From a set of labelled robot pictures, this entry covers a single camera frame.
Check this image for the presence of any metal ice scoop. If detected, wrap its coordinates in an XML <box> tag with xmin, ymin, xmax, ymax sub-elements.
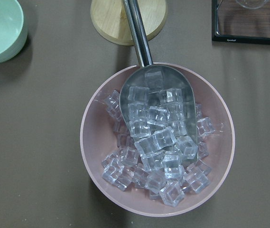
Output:
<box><xmin>119</xmin><ymin>0</ymin><xmax>199</xmax><ymax>166</ymax></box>

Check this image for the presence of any pink bowl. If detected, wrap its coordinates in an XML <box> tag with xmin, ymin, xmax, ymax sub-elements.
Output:
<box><xmin>80</xmin><ymin>66</ymin><xmax>235</xmax><ymax>217</ymax></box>

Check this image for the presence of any clear ice cubes pile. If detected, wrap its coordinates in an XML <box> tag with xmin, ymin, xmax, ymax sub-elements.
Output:
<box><xmin>101</xmin><ymin>70</ymin><xmax>215</xmax><ymax>207</ymax></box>

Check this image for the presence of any wooden mug tree stand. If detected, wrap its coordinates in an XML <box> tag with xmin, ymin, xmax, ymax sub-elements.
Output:
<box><xmin>90</xmin><ymin>0</ymin><xmax>168</xmax><ymax>46</ymax></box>

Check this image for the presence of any black framed wooden tray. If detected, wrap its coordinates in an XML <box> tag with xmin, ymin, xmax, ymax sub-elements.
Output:
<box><xmin>212</xmin><ymin>0</ymin><xmax>270</xmax><ymax>45</ymax></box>

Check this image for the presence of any green bowl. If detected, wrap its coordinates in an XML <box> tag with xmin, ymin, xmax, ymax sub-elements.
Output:
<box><xmin>0</xmin><ymin>0</ymin><xmax>28</xmax><ymax>63</ymax></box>

